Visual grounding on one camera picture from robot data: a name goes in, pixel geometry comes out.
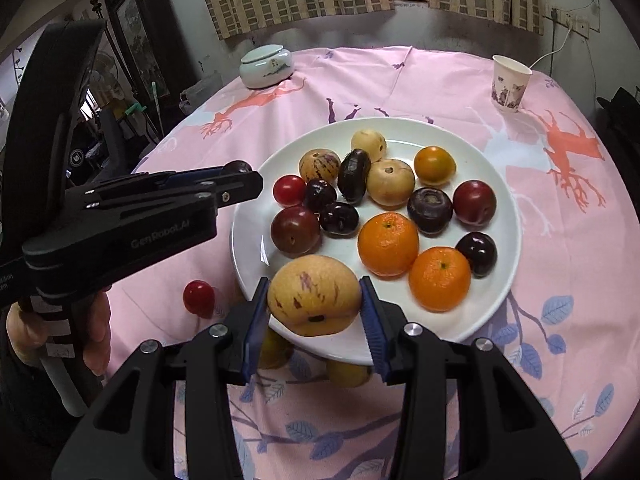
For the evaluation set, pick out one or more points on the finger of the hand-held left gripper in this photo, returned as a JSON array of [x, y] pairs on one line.
[[195, 175], [240, 187]]

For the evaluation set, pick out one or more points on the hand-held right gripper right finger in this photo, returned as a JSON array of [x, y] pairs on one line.
[[372, 330]]

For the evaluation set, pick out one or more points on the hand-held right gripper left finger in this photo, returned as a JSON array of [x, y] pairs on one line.
[[257, 325]]

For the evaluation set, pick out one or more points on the dark purple plum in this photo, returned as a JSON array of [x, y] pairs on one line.
[[476, 254], [240, 166], [320, 195], [339, 219]]

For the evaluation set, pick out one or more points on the red cherry tomato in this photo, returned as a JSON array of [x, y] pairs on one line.
[[289, 190]]

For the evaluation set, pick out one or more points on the large yellow pepino melon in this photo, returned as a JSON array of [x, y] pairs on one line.
[[315, 294]]

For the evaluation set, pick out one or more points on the brown tomato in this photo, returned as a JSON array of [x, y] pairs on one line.
[[295, 230]]

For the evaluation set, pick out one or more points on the orange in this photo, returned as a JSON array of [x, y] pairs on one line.
[[440, 277], [388, 244]]

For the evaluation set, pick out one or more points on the oblong dark purple fruit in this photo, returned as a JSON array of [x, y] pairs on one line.
[[354, 175]]

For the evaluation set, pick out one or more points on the large ribbed dark purple fruit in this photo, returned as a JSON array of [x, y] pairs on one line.
[[430, 210]]

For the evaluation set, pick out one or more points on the white oval plate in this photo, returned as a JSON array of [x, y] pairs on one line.
[[495, 270]]

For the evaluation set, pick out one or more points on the reddish purple plum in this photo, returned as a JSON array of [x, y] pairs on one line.
[[474, 202]]

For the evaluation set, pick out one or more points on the person's left hand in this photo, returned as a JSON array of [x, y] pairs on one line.
[[97, 330]]

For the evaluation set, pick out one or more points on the small yellow fruit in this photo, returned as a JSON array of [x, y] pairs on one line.
[[348, 374]]

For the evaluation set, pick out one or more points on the striped pale pepino melon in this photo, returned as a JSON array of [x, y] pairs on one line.
[[319, 164]]

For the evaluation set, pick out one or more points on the clear plastic jug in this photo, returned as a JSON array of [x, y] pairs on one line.
[[202, 92]]

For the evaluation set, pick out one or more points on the pale green lidded ceramic jar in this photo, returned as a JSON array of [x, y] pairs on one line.
[[265, 67]]

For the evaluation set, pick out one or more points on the small pale pepino melon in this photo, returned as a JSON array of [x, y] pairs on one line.
[[368, 143]]

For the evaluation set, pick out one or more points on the electric fan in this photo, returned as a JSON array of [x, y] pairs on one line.
[[105, 72]]

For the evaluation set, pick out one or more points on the round pale pepino melon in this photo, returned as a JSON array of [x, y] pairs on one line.
[[391, 181]]

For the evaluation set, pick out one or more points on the dark wooden cabinet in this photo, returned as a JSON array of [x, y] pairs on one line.
[[145, 30]]

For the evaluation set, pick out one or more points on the orange-yellow tomato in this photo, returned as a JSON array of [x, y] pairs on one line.
[[434, 165]]

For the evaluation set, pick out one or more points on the pink printed tablecloth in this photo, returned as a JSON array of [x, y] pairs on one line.
[[450, 90]]

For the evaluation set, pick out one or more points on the printed paper cup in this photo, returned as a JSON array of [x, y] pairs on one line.
[[510, 85]]

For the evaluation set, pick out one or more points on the wall power socket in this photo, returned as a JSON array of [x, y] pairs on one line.
[[572, 19]]

